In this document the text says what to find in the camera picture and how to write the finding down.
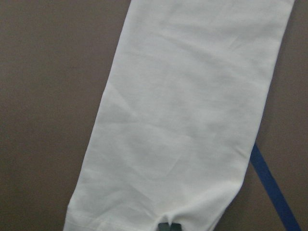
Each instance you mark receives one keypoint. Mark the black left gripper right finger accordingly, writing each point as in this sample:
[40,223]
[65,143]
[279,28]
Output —
[176,227]

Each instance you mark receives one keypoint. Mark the cream cat print t-shirt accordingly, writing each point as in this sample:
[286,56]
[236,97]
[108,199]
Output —
[179,114]

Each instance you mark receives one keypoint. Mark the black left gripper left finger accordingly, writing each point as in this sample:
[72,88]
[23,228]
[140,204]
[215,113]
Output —
[163,226]

